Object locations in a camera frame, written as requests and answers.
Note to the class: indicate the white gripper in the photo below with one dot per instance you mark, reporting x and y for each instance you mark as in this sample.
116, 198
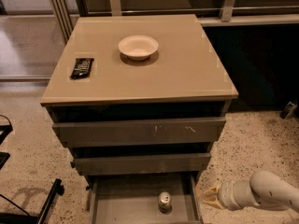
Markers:
224, 194

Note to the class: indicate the green white 7up can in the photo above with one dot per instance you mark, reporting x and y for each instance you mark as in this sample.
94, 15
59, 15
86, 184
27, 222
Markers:
164, 202

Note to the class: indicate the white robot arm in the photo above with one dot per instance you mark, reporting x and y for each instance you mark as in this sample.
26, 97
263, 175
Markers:
264, 190

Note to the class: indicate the middle grey drawer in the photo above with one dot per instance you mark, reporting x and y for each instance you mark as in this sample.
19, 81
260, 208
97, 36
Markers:
126, 165

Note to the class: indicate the top grey drawer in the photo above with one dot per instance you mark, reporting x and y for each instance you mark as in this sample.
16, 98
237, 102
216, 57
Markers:
139, 132

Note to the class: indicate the bottom grey open drawer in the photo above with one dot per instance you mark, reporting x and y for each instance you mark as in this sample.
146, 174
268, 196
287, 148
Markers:
133, 199

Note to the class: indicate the grey drawer cabinet with counter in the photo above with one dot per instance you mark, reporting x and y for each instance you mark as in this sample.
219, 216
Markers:
183, 79

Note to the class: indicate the dark object on floor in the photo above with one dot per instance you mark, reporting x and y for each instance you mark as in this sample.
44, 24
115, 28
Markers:
289, 109

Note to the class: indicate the black chair base leg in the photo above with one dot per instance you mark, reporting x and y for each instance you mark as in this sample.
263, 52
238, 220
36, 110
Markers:
57, 189

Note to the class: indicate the white paper bowl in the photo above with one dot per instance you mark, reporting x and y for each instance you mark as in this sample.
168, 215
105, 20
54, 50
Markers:
138, 47

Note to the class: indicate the black snack bar packet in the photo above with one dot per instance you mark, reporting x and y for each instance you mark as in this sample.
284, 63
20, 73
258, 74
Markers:
82, 68

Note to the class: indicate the wooden metal railing shelf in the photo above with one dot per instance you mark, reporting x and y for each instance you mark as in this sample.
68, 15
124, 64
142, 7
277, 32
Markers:
209, 12

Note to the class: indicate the black frame at left edge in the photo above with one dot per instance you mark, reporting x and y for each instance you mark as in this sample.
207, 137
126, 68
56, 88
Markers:
5, 131

